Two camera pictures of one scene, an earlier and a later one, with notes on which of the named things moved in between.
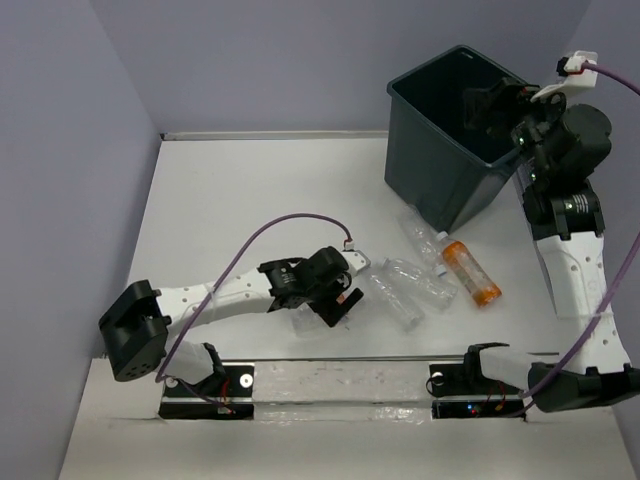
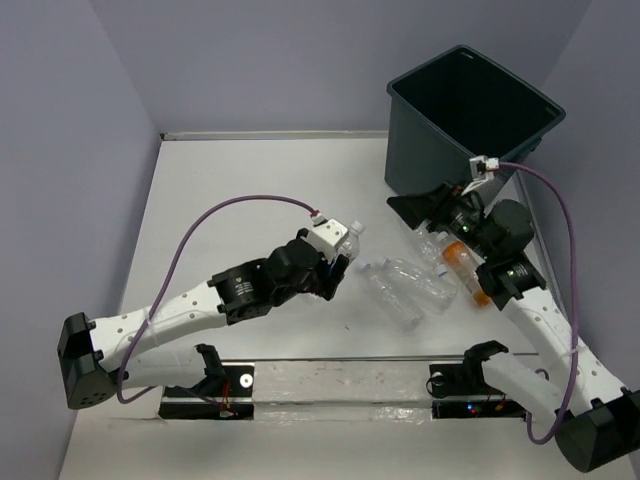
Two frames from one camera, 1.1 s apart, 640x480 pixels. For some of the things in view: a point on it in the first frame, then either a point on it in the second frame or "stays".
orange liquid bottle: x=469 y=271 stays
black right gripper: x=479 y=102 -> x=416 y=207
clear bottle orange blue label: x=309 y=324 -> x=351 y=244
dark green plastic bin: x=436 y=165 stays
